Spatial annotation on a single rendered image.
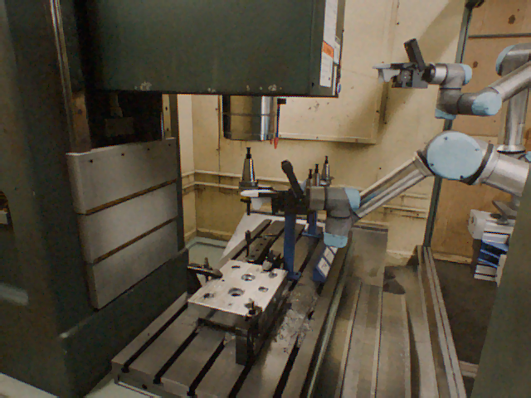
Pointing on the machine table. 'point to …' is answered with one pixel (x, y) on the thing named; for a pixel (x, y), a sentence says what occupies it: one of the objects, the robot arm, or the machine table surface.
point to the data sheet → (330, 21)
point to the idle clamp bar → (260, 250)
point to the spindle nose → (249, 118)
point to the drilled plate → (221, 312)
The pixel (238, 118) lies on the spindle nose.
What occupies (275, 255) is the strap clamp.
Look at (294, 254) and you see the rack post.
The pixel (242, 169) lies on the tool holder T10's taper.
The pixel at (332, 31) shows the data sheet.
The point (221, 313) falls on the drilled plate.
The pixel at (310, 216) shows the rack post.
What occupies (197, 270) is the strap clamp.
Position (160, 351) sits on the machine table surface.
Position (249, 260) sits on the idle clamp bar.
